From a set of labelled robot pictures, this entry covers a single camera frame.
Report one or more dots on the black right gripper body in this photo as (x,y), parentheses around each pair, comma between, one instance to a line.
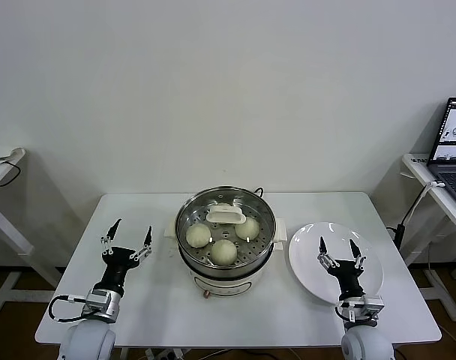
(348,275)

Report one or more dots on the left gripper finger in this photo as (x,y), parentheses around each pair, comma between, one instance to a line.
(148,240)
(111,232)

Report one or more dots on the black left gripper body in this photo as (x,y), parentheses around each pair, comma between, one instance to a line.
(117,262)

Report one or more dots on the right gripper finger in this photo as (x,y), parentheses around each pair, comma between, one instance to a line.
(354,251)
(322,249)

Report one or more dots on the white steamed baozi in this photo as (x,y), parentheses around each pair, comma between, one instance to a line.
(223,204)
(248,230)
(224,252)
(198,236)

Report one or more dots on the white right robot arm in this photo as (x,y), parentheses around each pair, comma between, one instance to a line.
(366,341)

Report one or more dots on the perforated stainless steel steamer basket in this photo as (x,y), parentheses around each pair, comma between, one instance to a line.
(228,267)

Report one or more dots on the white round plate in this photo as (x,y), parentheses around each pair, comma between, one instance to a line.
(306,258)

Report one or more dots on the black stand pole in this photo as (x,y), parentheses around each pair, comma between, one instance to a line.
(400,236)

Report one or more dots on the white electric cooker pot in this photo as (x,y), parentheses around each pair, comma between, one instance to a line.
(224,287)

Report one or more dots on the white side table with laptop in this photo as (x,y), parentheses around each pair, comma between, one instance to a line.
(447,210)

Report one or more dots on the grey open laptop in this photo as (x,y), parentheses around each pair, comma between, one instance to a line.
(453,180)

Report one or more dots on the white cloth bundle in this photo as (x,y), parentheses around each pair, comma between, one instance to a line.
(16,152)

